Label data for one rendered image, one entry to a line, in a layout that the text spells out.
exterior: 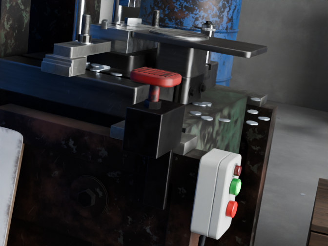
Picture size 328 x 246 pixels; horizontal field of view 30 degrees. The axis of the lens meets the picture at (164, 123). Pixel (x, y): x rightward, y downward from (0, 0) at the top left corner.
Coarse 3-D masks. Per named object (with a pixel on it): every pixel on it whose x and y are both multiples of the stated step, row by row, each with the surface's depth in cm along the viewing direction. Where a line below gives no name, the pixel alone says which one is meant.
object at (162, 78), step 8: (136, 72) 91; (144, 72) 91; (152, 72) 92; (160, 72) 93; (168, 72) 93; (136, 80) 91; (144, 80) 91; (152, 80) 90; (160, 80) 90; (168, 80) 90; (176, 80) 92; (152, 88) 93; (152, 96) 93
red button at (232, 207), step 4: (228, 204) 101; (232, 204) 101; (236, 204) 102; (228, 208) 101; (232, 208) 101; (236, 208) 103; (228, 212) 101; (232, 212) 101; (228, 216) 102; (232, 216) 101
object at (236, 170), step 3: (234, 165) 100; (237, 165) 100; (234, 168) 99; (237, 168) 100; (240, 168) 100; (234, 171) 100; (237, 171) 99; (240, 171) 100; (234, 174) 100; (237, 174) 100
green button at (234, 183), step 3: (234, 180) 100; (237, 180) 100; (240, 180) 101; (231, 183) 100; (234, 183) 100; (237, 183) 100; (231, 186) 100; (234, 186) 100; (237, 186) 100; (231, 189) 100; (234, 189) 100; (231, 192) 100; (234, 192) 100
